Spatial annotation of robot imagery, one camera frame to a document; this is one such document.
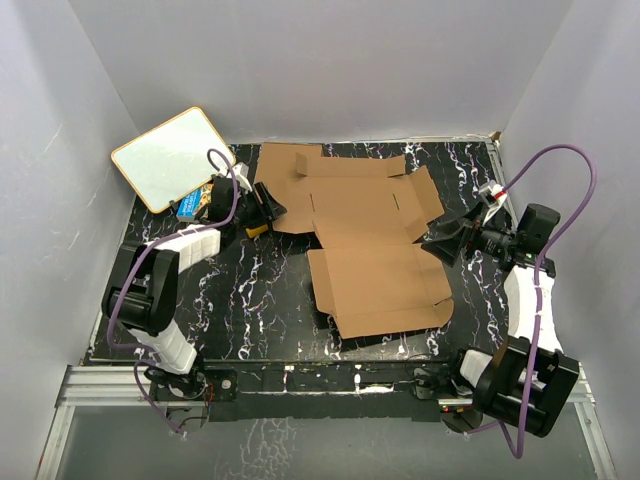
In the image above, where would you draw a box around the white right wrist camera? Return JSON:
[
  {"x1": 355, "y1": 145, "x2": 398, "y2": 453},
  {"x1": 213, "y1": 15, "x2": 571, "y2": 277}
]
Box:
[{"x1": 479, "y1": 180, "x2": 507, "y2": 223}]

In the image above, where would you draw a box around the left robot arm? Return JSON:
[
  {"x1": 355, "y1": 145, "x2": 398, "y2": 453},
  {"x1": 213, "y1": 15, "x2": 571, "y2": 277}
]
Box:
[{"x1": 101, "y1": 179, "x2": 287, "y2": 400}]

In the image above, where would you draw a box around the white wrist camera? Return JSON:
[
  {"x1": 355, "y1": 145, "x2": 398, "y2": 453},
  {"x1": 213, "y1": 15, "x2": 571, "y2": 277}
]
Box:
[
  {"x1": 233, "y1": 162, "x2": 253, "y2": 192},
  {"x1": 479, "y1": 180, "x2": 507, "y2": 223}
]

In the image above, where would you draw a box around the colourful blue book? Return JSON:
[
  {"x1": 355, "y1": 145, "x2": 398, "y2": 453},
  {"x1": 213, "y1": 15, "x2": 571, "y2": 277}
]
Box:
[{"x1": 176, "y1": 183, "x2": 213, "y2": 223}]

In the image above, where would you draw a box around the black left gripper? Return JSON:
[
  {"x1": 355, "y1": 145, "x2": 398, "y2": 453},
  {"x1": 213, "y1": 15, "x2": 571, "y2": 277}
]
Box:
[{"x1": 231, "y1": 183, "x2": 286, "y2": 230}]

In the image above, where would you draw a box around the cardboard box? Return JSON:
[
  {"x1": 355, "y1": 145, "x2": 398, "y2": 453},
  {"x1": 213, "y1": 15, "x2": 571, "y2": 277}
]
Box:
[{"x1": 255, "y1": 143, "x2": 454, "y2": 339}]

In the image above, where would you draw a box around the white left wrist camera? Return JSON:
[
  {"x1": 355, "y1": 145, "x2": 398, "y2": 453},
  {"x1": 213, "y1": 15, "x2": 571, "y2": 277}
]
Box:
[{"x1": 233, "y1": 162, "x2": 253, "y2": 192}]

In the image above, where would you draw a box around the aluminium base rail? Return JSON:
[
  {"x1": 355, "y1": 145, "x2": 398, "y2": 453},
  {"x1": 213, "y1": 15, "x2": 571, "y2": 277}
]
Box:
[{"x1": 37, "y1": 362, "x2": 617, "y2": 479}]

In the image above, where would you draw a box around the yellow cylinder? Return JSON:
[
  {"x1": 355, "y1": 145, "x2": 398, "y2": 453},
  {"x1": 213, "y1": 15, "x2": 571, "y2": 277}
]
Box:
[{"x1": 245, "y1": 224, "x2": 269, "y2": 238}]

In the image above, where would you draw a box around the yellow framed whiteboard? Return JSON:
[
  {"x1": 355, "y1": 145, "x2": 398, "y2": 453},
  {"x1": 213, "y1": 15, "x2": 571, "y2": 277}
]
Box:
[{"x1": 111, "y1": 106, "x2": 236, "y2": 213}]

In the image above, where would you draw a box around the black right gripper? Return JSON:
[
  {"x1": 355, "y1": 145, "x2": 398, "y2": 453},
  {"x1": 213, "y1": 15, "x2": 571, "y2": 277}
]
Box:
[{"x1": 422, "y1": 198, "x2": 518, "y2": 266}]

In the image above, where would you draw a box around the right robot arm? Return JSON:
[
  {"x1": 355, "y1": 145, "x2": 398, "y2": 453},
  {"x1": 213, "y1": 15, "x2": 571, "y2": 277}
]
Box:
[{"x1": 422, "y1": 203, "x2": 579, "y2": 437}]

